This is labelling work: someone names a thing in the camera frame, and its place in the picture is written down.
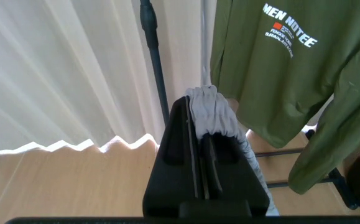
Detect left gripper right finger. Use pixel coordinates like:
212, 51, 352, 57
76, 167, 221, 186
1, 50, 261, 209
198, 132, 270, 217

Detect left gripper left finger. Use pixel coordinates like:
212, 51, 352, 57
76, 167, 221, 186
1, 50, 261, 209
142, 95, 204, 218

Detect pale grey shorts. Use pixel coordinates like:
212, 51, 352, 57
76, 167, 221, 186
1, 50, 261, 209
185, 85, 280, 217

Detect green printed T-shirt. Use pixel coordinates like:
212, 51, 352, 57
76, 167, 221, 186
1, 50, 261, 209
210, 0, 360, 195

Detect black clothes rack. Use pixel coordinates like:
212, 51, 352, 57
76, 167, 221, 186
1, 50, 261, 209
139, 0, 359, 210

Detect beige curtain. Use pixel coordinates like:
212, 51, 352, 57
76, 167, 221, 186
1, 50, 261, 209
0, 0, 336, 162

